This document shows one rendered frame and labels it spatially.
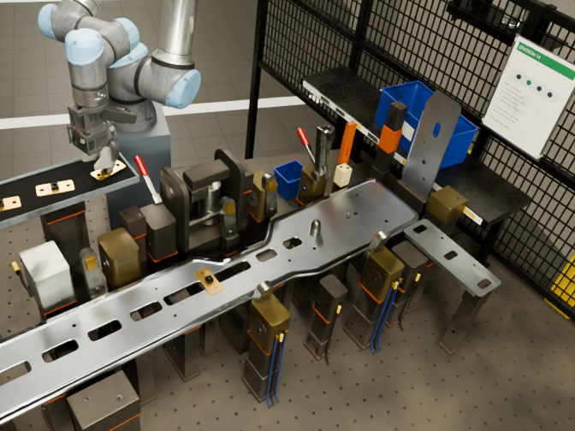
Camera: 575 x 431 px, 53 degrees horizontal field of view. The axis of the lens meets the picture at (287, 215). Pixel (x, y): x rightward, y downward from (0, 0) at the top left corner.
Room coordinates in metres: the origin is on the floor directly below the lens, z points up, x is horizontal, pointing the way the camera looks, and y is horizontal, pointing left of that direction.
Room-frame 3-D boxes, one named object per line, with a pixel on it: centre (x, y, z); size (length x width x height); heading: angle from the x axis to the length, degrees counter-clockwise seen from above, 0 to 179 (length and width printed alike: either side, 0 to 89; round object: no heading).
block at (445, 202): (1.34, -0.46, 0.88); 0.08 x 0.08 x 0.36; 43
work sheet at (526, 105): (1.55, -0.65, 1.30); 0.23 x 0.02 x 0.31; 43
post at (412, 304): (1.20, -0.42, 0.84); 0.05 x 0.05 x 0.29; 43
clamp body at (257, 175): (1.27, 0.09, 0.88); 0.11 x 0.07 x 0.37; 43
